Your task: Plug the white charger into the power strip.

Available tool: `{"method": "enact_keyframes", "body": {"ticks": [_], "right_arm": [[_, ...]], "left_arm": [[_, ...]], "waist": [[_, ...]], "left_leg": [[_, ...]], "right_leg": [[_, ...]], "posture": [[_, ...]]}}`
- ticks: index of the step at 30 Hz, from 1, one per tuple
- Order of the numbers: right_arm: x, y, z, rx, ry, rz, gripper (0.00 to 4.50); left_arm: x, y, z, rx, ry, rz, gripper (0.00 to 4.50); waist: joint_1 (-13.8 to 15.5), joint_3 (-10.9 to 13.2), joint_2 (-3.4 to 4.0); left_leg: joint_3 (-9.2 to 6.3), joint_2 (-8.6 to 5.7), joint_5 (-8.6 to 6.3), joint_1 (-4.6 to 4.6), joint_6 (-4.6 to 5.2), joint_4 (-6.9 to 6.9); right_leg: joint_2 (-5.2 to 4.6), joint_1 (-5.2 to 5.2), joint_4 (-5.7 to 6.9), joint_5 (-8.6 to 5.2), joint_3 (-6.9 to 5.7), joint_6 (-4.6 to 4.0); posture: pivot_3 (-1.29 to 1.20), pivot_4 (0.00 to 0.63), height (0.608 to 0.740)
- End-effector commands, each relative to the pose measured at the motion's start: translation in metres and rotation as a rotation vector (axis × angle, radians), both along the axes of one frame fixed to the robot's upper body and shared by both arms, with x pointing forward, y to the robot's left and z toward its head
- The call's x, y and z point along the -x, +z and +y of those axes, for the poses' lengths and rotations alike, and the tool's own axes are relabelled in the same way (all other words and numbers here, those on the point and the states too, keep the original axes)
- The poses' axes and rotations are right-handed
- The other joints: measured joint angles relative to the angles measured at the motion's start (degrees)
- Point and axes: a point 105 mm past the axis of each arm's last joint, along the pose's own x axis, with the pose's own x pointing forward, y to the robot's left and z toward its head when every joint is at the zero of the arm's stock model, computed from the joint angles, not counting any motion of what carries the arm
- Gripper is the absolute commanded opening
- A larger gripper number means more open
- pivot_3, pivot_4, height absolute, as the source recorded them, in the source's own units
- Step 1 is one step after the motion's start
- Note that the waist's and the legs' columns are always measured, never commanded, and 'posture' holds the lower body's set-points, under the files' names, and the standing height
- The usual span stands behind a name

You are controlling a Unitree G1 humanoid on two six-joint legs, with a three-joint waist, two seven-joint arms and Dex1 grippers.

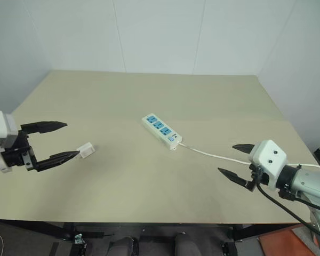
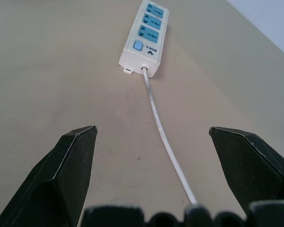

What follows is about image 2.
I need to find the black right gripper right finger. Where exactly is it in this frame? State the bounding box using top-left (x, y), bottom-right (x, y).
top-left (208, 126), bottom-right (284, 218)

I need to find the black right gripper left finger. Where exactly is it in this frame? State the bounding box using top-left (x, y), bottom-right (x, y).
top-left (0, 125), bottom-right (98, 227)

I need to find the white power strip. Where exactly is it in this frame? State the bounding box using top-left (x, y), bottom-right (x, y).
top-left (118, 0), bottom-right (170, 78)

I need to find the white power cord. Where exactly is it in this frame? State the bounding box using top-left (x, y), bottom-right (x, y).
top-left (141, 66), bottom-right (198, 205)

